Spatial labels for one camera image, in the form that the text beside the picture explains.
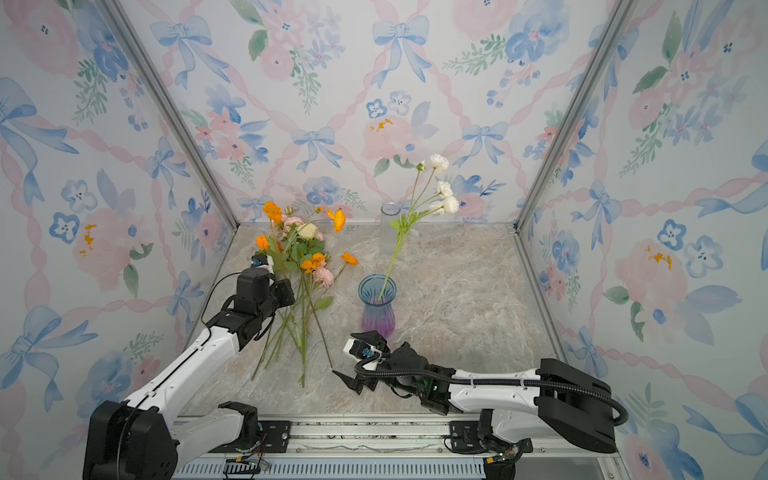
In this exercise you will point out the blue purple glass vase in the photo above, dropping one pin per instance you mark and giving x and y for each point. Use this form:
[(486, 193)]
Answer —
[(377, 293)]

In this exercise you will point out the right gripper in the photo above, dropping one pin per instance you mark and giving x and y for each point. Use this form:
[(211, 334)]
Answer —
[(354, 385)]

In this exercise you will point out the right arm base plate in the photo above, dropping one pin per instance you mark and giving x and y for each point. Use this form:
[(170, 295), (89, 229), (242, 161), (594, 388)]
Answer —
[(464, 438)]

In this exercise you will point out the orange poppy flower stem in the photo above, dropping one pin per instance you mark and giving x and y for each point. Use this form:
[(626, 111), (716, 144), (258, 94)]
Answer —
[(275, 215)]

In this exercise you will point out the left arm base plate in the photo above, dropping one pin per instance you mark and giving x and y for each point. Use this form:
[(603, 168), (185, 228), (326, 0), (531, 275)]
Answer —
[(272, 436)]

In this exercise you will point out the clear frosted glass vase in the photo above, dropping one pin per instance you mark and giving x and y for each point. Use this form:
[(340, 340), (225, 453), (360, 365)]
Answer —
[(389, 212)]

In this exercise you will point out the pink orange bud stem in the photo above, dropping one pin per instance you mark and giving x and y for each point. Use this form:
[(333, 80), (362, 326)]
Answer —
[(316, 281)]

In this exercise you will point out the left corner aluminium post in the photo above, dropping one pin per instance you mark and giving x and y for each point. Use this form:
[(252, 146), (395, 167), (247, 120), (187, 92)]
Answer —
[(117, 19)]

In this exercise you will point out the pink rose flower stem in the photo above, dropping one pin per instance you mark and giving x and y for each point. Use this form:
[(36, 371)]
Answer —
[(300, 236)]

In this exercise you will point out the corner aluminium post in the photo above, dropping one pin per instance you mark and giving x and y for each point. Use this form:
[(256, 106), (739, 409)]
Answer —
[(117, 19), (614, 29)]

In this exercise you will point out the aluminium front rail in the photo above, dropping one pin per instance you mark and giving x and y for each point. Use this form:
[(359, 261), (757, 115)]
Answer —
[(395, 446)]

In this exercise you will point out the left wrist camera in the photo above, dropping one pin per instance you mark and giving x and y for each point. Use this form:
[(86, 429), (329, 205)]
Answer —
[(262, 261)]

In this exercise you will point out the orange marigold flower stem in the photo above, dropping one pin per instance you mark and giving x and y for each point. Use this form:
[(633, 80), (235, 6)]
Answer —
[(282, 325)]

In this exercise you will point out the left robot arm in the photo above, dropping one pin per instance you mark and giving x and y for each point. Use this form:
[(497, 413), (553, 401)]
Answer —
[(137, 438)]

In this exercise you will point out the white flower stem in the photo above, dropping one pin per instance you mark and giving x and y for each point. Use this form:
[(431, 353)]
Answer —
[(429, 197)]

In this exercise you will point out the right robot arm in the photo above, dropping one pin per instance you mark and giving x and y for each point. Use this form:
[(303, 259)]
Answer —
[(551, 400)]

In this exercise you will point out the cream rose flower stem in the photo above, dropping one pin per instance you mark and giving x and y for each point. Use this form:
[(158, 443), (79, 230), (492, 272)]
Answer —
[(293, 269)]

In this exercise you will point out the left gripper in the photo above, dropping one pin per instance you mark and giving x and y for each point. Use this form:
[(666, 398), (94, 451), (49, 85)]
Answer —
[(282, 285)]

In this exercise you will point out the right corner aluminium post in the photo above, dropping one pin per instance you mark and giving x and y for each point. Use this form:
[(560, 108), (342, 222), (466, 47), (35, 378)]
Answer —
[(614, 29)]

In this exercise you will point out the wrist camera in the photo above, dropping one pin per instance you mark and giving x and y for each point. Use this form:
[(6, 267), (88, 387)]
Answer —
[(262, 261), (369, 355)]

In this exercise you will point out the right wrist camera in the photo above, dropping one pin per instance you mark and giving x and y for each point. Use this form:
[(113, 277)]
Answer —
[(369, 355)]

